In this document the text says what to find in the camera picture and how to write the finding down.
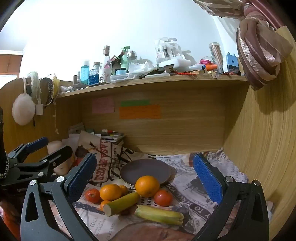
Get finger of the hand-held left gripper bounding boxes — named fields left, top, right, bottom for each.
left=14, top=145, right=73, bottom=176
left=6, top=137, right=49, bottom=164

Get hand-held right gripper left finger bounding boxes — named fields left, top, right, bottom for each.
left=20, top=153, right=100, bottom=241

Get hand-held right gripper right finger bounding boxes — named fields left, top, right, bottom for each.
left=193, top=153, right=270, bottom=241

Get red tomato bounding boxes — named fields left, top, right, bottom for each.
left=85, top=188, right=101, bottom=204
left=154, top=189, right=173, bottom=207

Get medium orange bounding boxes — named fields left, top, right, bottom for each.
left=99, top=184, right=122, bottom=201

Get greenish banana piece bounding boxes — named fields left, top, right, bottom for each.
left=103, top=192, right=140, bottom=217

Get brown round plate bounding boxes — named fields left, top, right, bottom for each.
left=120, top=159, right=173, bottom=186

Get yellow banana piece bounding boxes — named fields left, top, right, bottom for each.
left=134, top=204, right=185, bottom=226

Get large orange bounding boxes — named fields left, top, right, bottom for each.
left=135, top=175, right=160, bottom=198

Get beige figurine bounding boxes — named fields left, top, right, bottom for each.
left=47, top=140, right=73, bottom=175

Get printed canvas bag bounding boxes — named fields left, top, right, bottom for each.
left=75, top=131, right=126, bottom=188

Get newspaper print tablecloth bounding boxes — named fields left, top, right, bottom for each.
left=48, top=148, right=274, bottom=241

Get white fluffy puff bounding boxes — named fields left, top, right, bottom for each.
left=12, top=93, right=36, bottom=126

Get stack of books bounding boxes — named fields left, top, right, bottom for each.
left=68, top=124, right=125, bottom=146

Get patterned headband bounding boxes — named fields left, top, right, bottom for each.
left=45, top=77, right=55, bottom=106

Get white fluffy headband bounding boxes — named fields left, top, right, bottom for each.
left=25, top=71, right=41, bottom=95

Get pink sticky note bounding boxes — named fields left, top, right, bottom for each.
left=92, top=97, right=115, bottom=113

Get blue liquid bottle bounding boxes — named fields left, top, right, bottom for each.
left=81, top=60, right=90, bottom=85

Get orange sticky note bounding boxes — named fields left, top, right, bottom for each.
left=119, top=105, right=161, bottom=119

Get blue bead jar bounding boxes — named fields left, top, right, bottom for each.
left=90, top=62, right=100, bottom=82

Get green sticky note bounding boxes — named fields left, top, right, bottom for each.
left=120, top=100, right=150, bottom=107

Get white printed mug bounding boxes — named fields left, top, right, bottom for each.
left=99, top=68, right=111, bottom=83

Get clear corked glass bottle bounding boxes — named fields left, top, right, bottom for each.
left=102, top=46, right=111, bottom=70

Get green bottle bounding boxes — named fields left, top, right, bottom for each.
left=120, top=46, right=130, bottom=72

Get glass bowl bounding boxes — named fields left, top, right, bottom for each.
left=200, top=56, right=218, bottom=67

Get blue pencil sharpener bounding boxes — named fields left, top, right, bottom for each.
left=226, top=53, right=238, bottom=75

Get white plastic bag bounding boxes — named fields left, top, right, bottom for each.
left=128, top=61, right=155, bottom=74

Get white foam block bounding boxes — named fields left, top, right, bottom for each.
left=158, top=58, right=192, bottom=70

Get silver capped bottle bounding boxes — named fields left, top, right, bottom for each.
left=127, top=50, right=138, bottom=64

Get clear jar of sticks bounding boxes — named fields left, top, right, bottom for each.
left=209, top=42, right=223, bottom=73

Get white packaging box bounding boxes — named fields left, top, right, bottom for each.
left=155, top=37, right=185, bottom=63

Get brown tied curtain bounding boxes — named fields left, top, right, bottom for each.
left=193, top=0, right=293, bottom=91

